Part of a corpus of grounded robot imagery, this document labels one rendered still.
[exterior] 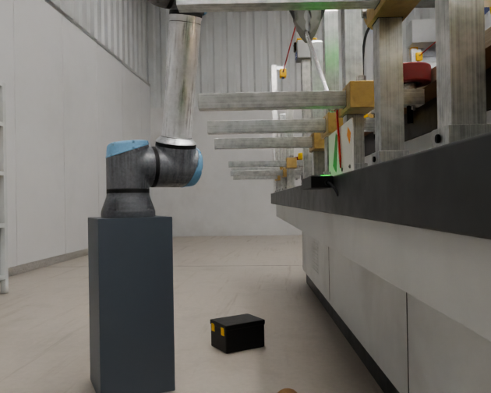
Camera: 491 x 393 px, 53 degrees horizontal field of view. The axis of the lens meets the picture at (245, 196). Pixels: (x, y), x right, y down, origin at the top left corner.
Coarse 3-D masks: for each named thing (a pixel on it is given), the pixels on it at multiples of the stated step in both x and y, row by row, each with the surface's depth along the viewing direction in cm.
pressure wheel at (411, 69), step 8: (408, 64) 92; (416, 64) 91; (424, 64) 92; (408, 72) 92; (416, 72) 91; (424, 72) 92; (408, 80) 92; (416, 80) 92; (424, 80) 92; (408, 88) 94; (416, 88) 95; (408, 112) 95; (408, 120) 95
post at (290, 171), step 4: (288, 112) 248; (292, 112) 248; (288, 116) 248; (292, 116) 248; (288, 136) 248; (292, 136) 248; (288, 148) 248; (292, 148) 248; (288, 152) 248; (292, 152) 248; (288, 156) 248; (288, 168) 248; (292, 168) 248; (288, 172) 248; (292, 172) 248; (288, 176) 248; (292, 176) 248; (288, 180) 248; (292, 180) 248; (288, 184) 248; (292, 184) 248
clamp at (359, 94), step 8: (360, 80) 91; (368, 80) 90; (344, 88) 95; (352, 88) 90; (360, 88) 90; (368, 88) 90; (352, 96) 90; (360, 96) 90; (368, 96) 90; (352, 104) 90; (360, 104) 90; (368, 104) 90; (344, 112) 96; (352, 112) 96; (360, 112) 96; (368, 112) 96
